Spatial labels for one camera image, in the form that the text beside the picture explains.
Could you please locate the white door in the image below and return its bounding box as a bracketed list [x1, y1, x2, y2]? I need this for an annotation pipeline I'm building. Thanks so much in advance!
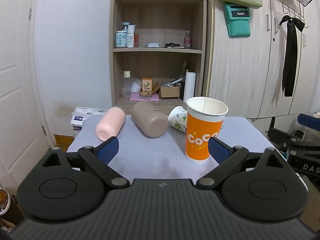
[1, 0, 52, 191]

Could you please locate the white tube bottle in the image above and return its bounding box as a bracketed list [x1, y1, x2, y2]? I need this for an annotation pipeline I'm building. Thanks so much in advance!
[127, 24, 135, 48]

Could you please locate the light blue jar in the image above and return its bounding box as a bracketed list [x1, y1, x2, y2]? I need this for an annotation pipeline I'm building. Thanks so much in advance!
[115, 30, 127, 48]

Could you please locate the orange floral small box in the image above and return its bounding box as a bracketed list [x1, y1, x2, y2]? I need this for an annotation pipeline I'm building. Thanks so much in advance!
[140, 77, 153, 96]

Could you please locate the teal phone pouch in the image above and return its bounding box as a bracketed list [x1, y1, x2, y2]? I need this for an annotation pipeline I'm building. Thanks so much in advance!
[223, 3, 252, 38]

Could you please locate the wooden open shelf unit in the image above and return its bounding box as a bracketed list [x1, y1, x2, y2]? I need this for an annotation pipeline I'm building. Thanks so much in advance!
[110, 0, 207, 114]

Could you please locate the tissue pack stack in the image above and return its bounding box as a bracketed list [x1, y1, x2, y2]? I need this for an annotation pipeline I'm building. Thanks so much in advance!
[71, 106, 107, 138]

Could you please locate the black ribbon bow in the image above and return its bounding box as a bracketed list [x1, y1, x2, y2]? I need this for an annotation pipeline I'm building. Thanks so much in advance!
[279, 15, 305, 97]

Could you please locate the pink flat box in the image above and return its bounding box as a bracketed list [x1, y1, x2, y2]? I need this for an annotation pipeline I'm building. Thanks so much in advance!
[130, 93, 159, 102]

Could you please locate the orange paper cup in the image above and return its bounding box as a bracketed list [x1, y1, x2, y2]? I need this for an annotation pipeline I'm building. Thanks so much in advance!
[185, 96, 228, 163]

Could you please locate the pink plastic cup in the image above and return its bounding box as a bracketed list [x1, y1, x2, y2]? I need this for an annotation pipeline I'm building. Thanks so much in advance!
[95, 107, 126, 142]

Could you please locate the light wood wardrobe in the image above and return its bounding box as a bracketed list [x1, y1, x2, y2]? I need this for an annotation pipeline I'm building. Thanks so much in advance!
[206, 0, 319, 120]

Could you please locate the beige plastic cup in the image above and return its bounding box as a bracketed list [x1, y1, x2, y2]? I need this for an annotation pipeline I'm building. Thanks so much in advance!
[131, 101, 168, 138]

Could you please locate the white paper towel roll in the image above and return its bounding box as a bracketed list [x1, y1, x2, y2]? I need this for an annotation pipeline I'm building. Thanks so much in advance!
[183, 72, 196, 102]

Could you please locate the light grey patterned tablecloth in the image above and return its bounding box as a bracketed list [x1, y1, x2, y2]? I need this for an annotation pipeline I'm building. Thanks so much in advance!
[67, 114, 276, 181]

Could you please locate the white floral paper cup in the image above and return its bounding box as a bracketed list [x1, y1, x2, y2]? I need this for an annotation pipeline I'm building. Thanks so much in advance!
[168, 106, 187, 133]

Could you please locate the clear bottle beige cap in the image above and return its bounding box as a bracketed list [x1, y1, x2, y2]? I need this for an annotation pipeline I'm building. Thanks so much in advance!
[121, 70, 131, 98]

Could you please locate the pink small bottle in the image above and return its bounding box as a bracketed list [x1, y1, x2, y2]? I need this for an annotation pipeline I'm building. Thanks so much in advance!
[184, 31, 191, 48]

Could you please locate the small cardboard box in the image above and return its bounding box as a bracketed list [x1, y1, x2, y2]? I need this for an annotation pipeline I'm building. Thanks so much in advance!
[152, 82, 180, 99]

